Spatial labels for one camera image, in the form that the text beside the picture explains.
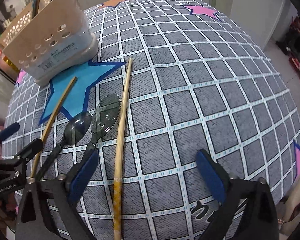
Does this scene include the long bamboo chopstick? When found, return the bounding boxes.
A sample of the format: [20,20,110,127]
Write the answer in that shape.
[113,59,133,240]

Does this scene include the dark transparent spoon large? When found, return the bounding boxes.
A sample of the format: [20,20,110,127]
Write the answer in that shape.
[79,94,121,164]

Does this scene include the bamboo chopstick left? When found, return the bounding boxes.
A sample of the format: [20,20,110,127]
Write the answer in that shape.
[29,76,78,179]

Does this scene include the dark transparent spoon small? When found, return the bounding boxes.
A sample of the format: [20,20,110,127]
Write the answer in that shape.
[35,112,91,181]

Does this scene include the beige utensil holder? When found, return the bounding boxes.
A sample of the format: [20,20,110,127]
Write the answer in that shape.
[3,0,98,86]

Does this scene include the beige perforated storage cart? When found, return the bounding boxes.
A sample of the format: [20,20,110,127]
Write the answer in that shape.
[0,4,32,48]

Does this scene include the grey checked tablecloth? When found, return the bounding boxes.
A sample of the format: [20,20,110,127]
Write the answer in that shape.
[85,0,300,239]

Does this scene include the red items on floor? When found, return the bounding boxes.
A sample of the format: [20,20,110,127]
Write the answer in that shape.
[275,15,300,79]

